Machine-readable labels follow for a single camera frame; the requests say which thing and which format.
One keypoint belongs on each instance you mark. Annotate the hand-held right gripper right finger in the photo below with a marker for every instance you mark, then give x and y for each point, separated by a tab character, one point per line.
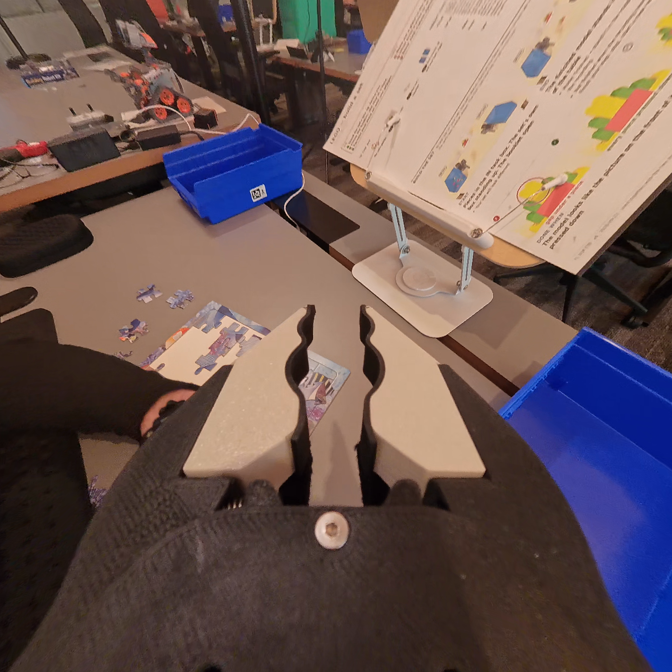
425	420

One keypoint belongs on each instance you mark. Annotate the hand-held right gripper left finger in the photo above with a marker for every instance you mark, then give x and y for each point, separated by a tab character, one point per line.
241	420

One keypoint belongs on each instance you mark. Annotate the ocean print puzzle board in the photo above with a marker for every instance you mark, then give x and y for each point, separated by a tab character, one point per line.
178	362

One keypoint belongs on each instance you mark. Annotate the person's left forearm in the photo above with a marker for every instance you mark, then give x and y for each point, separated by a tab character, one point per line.
78	383

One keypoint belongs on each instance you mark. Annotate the person's left hand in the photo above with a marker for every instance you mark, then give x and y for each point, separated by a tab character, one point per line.
157	414

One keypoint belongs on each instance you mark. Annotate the purple seahorse loose piece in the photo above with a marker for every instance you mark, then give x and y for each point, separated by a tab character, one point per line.
181	299

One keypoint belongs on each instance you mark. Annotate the blue plastic storage bin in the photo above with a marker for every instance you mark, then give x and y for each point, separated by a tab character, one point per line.
603	472

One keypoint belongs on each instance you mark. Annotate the blue bin with tag sticker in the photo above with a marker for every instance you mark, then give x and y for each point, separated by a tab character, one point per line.
231	173

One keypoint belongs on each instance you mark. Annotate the small black power brick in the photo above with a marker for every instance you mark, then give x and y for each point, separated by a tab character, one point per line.
157	137

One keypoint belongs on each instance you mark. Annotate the large black power adapter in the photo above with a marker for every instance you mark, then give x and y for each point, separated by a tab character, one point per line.
84	149

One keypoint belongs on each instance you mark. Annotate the white instruction board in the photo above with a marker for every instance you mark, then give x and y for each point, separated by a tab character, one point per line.
498	105

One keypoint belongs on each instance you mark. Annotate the toy robot with orange wheels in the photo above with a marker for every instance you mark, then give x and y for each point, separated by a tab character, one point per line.
157	84

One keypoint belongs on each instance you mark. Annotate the grey table with wooden edge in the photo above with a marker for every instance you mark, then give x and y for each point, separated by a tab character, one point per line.
42	115

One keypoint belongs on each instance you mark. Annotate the small blue bin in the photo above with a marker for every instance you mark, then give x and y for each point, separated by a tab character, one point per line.
359	42

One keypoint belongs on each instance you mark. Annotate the green panel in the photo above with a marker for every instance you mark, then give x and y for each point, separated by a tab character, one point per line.
307	18

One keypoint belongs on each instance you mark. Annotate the metal stand bracket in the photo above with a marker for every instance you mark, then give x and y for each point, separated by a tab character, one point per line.
401	231

